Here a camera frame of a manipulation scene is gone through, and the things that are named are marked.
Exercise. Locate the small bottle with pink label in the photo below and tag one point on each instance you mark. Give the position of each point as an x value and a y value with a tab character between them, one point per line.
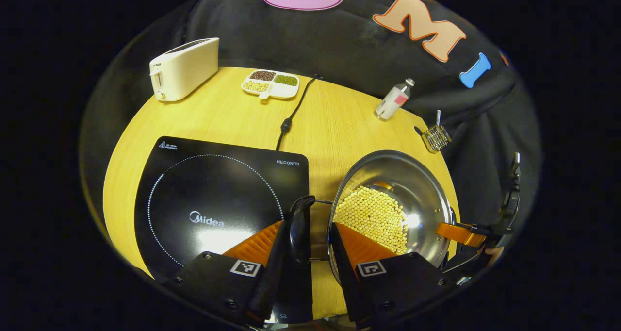
392	103

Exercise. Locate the pile of yellow beans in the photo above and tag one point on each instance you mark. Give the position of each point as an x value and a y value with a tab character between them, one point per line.
371	214

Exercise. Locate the stainless steel pot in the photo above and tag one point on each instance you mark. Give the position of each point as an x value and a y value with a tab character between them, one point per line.
412	185

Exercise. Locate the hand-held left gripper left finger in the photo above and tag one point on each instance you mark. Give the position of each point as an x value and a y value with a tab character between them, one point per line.
274	273

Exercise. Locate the white divided dish of beans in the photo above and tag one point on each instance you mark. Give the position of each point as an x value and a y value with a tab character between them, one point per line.
269	84

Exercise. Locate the glass jar with spoon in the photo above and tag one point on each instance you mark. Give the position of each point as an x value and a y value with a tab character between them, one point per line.
435	138

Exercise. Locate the white toaster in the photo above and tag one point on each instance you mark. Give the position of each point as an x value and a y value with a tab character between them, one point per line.
187	69

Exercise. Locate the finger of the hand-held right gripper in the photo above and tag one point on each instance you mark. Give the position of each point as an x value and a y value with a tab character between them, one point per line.
465	265
456	234

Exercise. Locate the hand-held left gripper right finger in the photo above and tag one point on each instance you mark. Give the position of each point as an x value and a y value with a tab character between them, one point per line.
342	273

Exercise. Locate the black induction cooktop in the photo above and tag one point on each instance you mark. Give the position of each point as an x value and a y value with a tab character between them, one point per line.
218	185

